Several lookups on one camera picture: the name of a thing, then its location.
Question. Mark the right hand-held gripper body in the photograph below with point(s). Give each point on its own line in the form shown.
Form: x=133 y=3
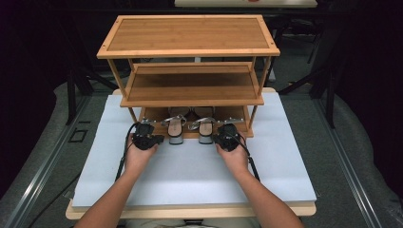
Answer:
x=228 y=137

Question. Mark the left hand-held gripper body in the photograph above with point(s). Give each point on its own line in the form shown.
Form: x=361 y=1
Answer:
x=144 y=136

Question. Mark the wooden three-tier shoe rack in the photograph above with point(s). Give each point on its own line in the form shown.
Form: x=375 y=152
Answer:
x=188 y=34

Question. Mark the person's right hand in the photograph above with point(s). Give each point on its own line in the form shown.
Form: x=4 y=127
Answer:
x=234 y=160

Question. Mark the person's left hand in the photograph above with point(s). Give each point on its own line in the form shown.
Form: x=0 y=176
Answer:
x=138 y=160

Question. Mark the white foam mat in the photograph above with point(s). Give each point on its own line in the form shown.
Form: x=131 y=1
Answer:
x=190 y=177

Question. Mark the black metal stand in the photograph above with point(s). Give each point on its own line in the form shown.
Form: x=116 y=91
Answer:
x=72 y=95
x=329 y=88

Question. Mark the metal floor rail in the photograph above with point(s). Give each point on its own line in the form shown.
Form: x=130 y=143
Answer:
x=345 y=164
x=41 y=171

